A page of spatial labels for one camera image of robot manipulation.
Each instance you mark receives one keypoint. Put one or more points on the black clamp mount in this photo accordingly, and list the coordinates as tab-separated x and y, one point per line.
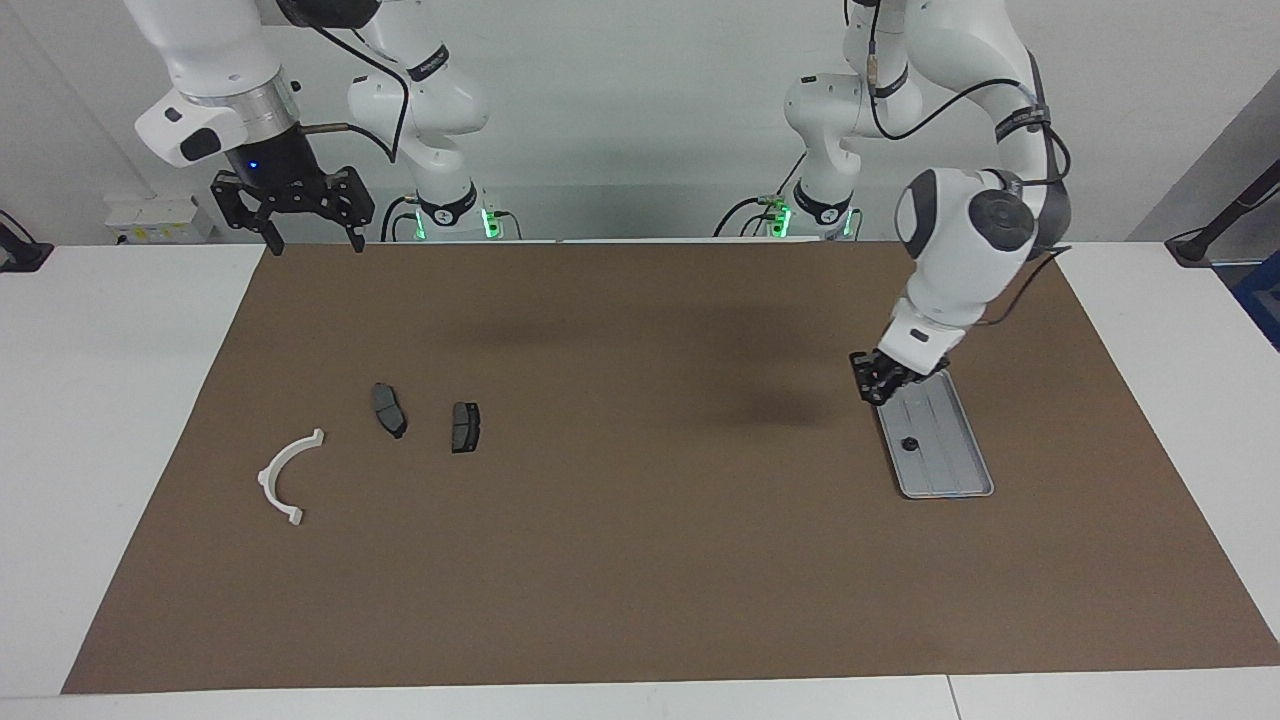
22	255

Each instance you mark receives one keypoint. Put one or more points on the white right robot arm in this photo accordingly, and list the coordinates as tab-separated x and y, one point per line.
210	50

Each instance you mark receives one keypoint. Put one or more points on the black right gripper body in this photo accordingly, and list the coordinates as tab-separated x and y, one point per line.
290	185

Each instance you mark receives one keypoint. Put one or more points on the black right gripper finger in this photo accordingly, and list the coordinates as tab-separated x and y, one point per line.
356	238
273	238

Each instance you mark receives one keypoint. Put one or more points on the rectangular dark grey brake pad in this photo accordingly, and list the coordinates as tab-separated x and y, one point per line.
465	428

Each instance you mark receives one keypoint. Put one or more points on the blue crate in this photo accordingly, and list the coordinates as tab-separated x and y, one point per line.
1262	300

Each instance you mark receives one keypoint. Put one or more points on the white curved plastic bracket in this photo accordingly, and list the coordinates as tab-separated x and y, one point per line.
268	480

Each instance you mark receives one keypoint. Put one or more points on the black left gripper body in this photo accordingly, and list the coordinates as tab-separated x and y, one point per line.
885	370

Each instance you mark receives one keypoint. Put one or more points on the silver metal tray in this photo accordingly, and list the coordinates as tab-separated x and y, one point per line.
945	455

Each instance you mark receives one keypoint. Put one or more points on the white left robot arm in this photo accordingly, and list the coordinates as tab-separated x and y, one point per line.
960	240

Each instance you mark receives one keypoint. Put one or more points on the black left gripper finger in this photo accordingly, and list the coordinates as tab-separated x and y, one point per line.
875	395
908	382

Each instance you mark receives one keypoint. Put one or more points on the curved dark grey brake pad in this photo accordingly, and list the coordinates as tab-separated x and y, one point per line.
388	408

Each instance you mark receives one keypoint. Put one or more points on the brown table mat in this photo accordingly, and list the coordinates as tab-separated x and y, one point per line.
640	560

